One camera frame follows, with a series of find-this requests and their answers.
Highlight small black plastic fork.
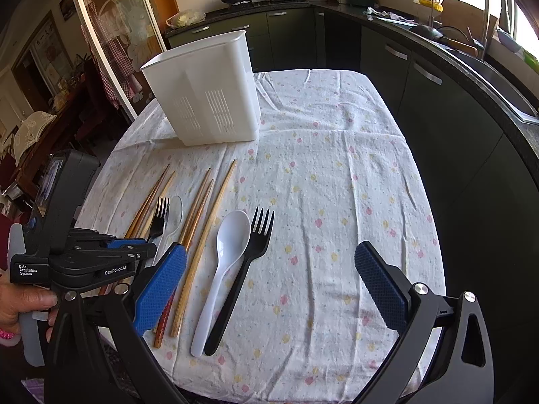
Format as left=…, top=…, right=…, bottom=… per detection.
left=147, top=197, right=169, bottom=243

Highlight clear plastic spoon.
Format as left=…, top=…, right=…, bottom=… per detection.
left=152, top=195, right=183, bottom=265

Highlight green lower kitchen cabinets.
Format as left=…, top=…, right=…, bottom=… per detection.
left=165, top=3, right=538, bottom=403

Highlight steel kitchen sink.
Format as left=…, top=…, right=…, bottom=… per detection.
left=449, top=50, right=538, bottom=125

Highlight steel kitchen faucet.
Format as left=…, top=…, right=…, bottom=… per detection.
left=479, top=0, right=518, bottom=62

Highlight person's left hand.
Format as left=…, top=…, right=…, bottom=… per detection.
left=0, top=274, right=58, bottom=341

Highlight dark reddish wooden chopstick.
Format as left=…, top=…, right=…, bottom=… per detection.
left=153, top=177, right=213, bottom=348

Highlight long light wooden chopstick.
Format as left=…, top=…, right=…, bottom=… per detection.
left=169, top=159, right=237, bottom=337

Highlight left brown wooden chopstick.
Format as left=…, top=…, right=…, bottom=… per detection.
left=125, top=165, right=170, bottom=239

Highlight brown wooden chopstick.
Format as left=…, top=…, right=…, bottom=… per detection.
left=125, top=165, right=170, bottom=239
left=178, top=168, right=212, bottom=244

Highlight left light wooden chopstick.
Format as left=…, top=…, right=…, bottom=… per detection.
left=136, top=171, right=176, bottom=239

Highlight white plastic spoon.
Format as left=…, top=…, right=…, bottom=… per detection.
left=190, top=210, right=250, bottom=358

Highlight floral white tablecloth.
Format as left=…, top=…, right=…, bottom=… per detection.
left=78, top=69, right=445, bottom=403

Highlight large black plastic fork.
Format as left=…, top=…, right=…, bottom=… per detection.
left=204, top=208, right=275, bottom=356

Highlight white plastic utensil holder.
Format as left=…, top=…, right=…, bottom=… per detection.
left=141, top=30, right=260, bottom=146

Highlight glass sliding door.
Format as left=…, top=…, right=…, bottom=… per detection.
left=74, top=0, right=165, bottom=120

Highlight white plastic bag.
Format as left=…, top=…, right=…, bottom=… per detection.
left=166, top=9, right=207, bottom=29

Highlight black pan in sink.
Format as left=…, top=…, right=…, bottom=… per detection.
left=409, top=25, right=479, bottom=58

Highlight green container on sill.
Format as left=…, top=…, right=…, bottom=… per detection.
left=522, top=49, right=539, bottom=74

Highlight crumpled dish cloth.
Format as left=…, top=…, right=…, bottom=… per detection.
left=364, top=7, right=414, bottom=23

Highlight wooden cutting board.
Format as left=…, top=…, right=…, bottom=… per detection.
left=437, top=0, right=484, bottom=44

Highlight gas stove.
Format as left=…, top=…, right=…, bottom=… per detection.
left=224, top=0, right=308, bottom=11

